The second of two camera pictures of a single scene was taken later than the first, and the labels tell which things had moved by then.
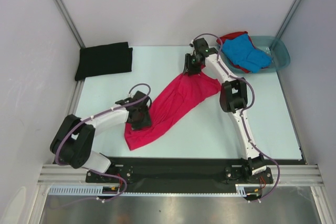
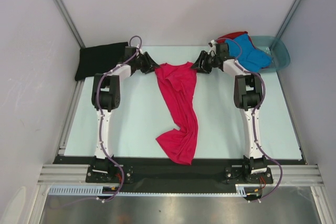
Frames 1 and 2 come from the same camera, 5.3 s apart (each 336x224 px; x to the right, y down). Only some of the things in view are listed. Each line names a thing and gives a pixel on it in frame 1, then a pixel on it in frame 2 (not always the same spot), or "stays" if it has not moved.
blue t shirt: [240, 51] stays
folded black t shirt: [104, 59] stays
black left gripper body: [143, 119] → [141, 62]
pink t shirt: [171, 107] → [178, 84]
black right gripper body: [191, 64] → [213, 61]
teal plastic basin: [280, 52] stays
